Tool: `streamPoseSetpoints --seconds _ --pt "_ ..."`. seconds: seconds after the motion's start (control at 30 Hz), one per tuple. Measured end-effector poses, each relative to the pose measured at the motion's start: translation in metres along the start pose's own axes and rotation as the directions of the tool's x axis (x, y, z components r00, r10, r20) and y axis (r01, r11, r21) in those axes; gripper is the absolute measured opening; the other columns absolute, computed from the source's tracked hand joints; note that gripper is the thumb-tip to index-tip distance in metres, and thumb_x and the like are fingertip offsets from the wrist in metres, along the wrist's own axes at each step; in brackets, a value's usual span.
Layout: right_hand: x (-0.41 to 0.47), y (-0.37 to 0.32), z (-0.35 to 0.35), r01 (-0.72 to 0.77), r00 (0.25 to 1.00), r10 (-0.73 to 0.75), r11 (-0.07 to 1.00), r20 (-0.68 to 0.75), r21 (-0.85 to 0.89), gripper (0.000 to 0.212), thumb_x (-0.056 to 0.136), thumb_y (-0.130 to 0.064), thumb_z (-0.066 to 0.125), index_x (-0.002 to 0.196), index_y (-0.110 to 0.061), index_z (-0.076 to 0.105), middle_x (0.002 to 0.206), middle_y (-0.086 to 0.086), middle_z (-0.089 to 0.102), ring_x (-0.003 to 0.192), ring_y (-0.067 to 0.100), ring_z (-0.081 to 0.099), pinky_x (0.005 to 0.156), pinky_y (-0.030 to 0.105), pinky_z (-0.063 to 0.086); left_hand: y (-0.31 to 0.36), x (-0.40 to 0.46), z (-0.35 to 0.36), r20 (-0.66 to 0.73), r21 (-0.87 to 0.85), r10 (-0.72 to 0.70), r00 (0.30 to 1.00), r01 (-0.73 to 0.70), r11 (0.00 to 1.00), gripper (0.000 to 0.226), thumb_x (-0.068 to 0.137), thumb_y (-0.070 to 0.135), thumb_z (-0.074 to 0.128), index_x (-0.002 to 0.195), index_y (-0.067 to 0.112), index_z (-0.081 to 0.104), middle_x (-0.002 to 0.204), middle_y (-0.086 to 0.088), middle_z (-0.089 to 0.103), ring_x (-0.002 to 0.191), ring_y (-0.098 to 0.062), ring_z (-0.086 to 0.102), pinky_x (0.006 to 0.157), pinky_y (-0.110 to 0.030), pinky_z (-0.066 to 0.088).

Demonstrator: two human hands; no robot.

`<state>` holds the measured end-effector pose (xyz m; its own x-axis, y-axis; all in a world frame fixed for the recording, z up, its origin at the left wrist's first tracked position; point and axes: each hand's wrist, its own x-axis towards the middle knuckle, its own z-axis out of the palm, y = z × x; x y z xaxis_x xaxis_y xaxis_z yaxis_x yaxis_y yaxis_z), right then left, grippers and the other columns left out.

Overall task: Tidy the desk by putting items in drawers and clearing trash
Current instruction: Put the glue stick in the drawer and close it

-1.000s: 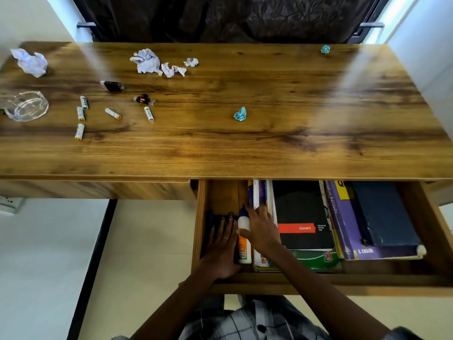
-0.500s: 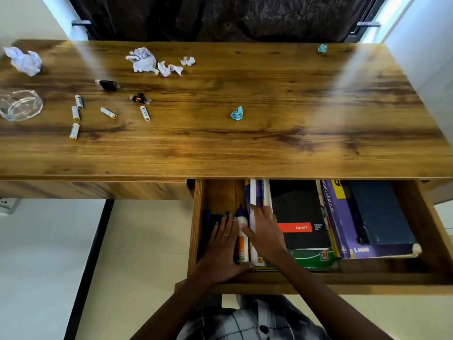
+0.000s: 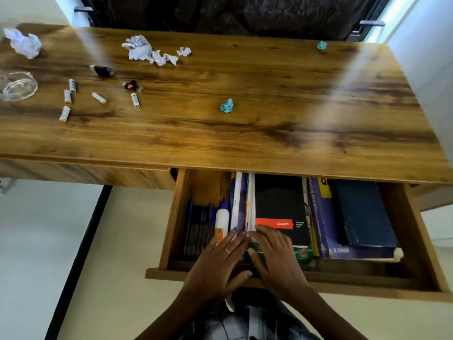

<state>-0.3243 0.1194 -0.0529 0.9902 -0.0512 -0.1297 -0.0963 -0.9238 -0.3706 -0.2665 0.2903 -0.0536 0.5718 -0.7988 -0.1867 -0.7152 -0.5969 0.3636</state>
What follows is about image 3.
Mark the person's right hand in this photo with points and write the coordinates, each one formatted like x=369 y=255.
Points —
x=283 y=269

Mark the person's left hand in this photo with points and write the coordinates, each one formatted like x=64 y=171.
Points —
x=212 y=276

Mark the green cyclist cover notebook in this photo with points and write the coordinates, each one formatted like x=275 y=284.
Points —
x=306 y=256

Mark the bundle of ballpoint pens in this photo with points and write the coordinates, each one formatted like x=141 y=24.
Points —
x=198 y=230

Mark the orange white glue bottle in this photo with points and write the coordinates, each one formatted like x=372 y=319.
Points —
x=222 y=219

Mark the purple yellow thick book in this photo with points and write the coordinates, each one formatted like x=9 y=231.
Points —
x=323 y=223

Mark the black spiral notebook red label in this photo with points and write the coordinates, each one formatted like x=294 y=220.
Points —
x=279 y=198

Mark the white purple notebook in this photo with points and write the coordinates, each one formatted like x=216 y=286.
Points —
x=242 y=201

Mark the small dark blue book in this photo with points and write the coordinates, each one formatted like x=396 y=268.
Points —
x=364 y=212

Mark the white cylindrical battery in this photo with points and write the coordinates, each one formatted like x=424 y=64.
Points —
x=72 y=86
x=64 y=114
x=99 y=98
x=135 y=100
x=68 y=97

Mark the small black white object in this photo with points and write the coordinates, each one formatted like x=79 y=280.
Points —
x=131 y=85

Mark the twisted white paper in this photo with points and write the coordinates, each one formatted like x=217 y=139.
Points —
x=161 y=59

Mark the small white paper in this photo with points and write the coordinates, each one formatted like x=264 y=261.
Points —
x=183 y=51

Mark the tiny teal paper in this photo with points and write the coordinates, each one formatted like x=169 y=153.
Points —
x=322 y=45

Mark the black lighter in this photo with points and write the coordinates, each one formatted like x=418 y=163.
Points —
x=102 y=71

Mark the large white paper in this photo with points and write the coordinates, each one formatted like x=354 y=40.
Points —
x=138 y=48

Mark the clear glass ashtray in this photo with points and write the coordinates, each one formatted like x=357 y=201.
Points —
x=17 y=93

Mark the white paper ball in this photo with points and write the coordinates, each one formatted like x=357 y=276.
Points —
x=23 y=44

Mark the person's left forearm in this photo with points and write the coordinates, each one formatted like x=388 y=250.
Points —
x=166 y=322

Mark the person's right forearm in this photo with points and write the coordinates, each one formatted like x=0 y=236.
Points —
x=329 y=318

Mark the black white plaid shirt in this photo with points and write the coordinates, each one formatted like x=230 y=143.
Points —
x=247 y=322

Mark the black baseboard strip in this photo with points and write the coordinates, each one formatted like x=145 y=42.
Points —
x=78 y=262

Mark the dark brown leaf-patterned curtain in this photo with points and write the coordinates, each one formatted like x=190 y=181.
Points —
x=230 y=14

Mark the white wall socket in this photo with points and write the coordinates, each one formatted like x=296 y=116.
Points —
x=6 y=185

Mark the black window frame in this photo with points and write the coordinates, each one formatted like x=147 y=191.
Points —
x=371 y=14

